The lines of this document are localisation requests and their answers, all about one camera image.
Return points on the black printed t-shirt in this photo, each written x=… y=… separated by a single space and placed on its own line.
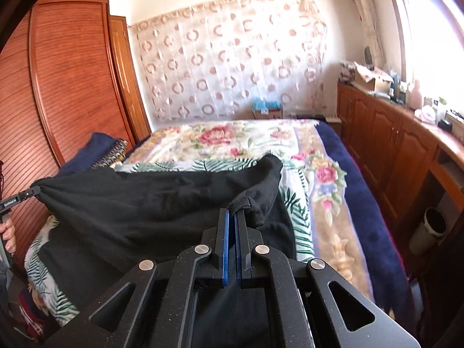
x=145 y=206

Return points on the open cardboard box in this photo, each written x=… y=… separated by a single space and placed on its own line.
x=373 y=79

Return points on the wooden slatted wardrobe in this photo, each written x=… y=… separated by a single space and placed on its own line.
x=72 y=79

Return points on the dark blue pillow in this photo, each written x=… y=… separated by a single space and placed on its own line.
x=90 y=148

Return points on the sheer circle-patterned curtain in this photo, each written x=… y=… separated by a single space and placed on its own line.
x=224 y=54

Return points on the white power strip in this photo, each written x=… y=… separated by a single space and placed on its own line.
x=333 y=119

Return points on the beige plastic bottle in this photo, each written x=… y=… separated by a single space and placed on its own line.
x=415 y=96

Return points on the wooden-framed window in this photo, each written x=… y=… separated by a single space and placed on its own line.
x=435 y=43

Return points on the red striped cloth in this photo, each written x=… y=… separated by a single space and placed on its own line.
x=31 y=311

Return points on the wooden sideboard cabinet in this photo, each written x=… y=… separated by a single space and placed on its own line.
x=384 y=145

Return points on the green-capped bottle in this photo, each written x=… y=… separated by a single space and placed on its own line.
x=442 y=108

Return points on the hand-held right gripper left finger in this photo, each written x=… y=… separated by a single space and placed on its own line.
x=225 y=253

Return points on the dark oval mirror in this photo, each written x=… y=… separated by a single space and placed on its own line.
x=368 y=56

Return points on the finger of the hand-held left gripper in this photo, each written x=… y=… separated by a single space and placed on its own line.
x=31 y=192

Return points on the grey trash bin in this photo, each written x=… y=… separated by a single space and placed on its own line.
x=427 y=232

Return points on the person's left hand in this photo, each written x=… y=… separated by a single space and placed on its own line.
x=10 y=237

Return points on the leaf-print bedsheet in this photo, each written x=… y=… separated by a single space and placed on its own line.
x=301 y=224

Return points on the floral blanket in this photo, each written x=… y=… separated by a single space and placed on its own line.
x=217 y=141

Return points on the small black box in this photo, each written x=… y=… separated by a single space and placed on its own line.
x=445 y=126

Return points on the cardboard box with blue bag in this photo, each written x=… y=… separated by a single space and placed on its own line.
x=266 y=107

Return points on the white patterned window curtain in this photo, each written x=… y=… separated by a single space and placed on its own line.
x=366 y=14

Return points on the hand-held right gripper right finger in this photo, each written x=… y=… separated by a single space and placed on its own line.
x=239 y=253

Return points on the flat black box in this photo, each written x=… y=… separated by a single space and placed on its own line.
x=310 y=116

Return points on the patterned dark pillow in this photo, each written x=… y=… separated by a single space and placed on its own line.
x=114 y=152

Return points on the navy blue blanket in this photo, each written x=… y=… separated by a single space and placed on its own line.
x=369 y=224

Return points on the stack of folded fabric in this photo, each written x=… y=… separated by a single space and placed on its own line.
x=347 y=71

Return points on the white and purple bag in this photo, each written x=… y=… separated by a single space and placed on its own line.
x=426 y=113

